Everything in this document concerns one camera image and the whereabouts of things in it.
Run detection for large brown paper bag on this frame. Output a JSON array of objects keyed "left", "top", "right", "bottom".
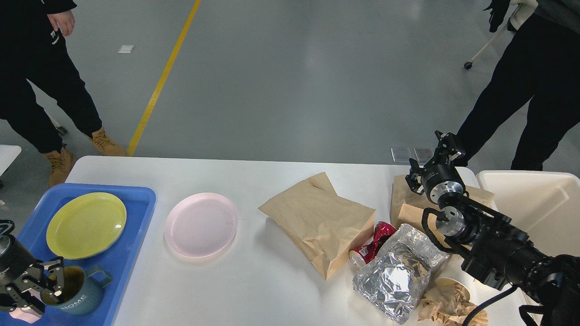
[{"left": 259, "top": 173, "right": 376, "bottom": 280}]

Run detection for white office chair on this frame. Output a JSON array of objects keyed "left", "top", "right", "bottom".
[{"left": 464, "top": 0, "right": 538, "bottom": 70}]

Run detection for person in black walking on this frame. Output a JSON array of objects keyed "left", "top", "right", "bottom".
[{"left": 454, "top": 0, "right": 580, "bottom": 171}]

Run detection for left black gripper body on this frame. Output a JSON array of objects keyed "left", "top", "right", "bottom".
[{"left": 0, "top": 235, "right": 44, "bottom": 299}]

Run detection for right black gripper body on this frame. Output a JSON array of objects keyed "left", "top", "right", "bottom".
[{"left": 420, "top": 163, "right": 466, "bottom": 206}]

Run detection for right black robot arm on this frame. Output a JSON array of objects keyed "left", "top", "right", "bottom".
[{"left": 405, "top": 131, "right": 580, "bottom": 326}]

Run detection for brown paper bag right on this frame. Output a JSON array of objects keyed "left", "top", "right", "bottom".
[{"left": 390, "top": 175, "right": 495, "bottom": 248}]

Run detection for white plastic bin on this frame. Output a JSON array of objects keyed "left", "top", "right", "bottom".
[{"left": 476, "top": 170, "right": 580, "bottom": 257}]

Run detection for pink plate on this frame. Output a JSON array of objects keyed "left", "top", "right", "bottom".
[{"left": 164, "top": 192, "right": 238, "bottom": 260}]

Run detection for paper cup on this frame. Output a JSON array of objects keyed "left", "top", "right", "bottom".
[{"left": 435, "top": 277, "right": 472, "bottom": 302}]

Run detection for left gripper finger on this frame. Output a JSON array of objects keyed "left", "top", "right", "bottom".
[
  {"left": 0, "top": 290, "right": 45, "bottom": 315},
  {"left": 36, "top": 256, "right": 65, "bottom": 299}
]

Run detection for white side table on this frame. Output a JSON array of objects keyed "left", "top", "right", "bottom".
[{"left": 0, "top": 144, "right": 22, "bottom": 176}]

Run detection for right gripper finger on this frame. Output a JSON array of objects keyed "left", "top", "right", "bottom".
[
  {"left": 435, "top": 130, "right": 466, "bottom": 166},
  {"left": 405, "top": 158, "right": 426, "bottom": 195}
]

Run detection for crumpled aluminium foil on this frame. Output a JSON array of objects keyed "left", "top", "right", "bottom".
[{"left": 353, "top": 224, "right": 449, "bottom": 325}]

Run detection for crumpled brown paper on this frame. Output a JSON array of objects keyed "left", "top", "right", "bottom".
[{"left": 418, "top": 286, "right": 477, "bottom": 326}]

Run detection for person in black left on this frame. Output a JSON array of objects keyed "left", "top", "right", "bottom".
[{"left": 0, "top": 0, "right": 126, "bottom": 187}]

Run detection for pink mug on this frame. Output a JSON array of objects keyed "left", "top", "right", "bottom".
[{"left": 9, "top": 307, "right": 43, "bottom": 324}]

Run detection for blue plastic tray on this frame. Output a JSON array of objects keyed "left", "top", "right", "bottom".
[{"left": 16, "top": 183, "right": 157, "bottom": 326}]

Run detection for crushed red soda can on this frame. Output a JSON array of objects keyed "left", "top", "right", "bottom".
[{"left": 349, "top": 221, "right": 397, "bottom": 268}]

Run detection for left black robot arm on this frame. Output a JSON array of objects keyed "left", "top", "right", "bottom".
[{"left": 0, "top": 220, "right": 64, "bottom": 317}]

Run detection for dark green mug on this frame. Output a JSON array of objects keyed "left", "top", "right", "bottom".
[{"left": 41, "top": 265, "right": 113, "bottom": 316}]

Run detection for yellow plate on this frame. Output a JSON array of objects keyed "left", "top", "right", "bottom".
[{"left": 46, "top": 192, "right": 128, "bottom": 260}]

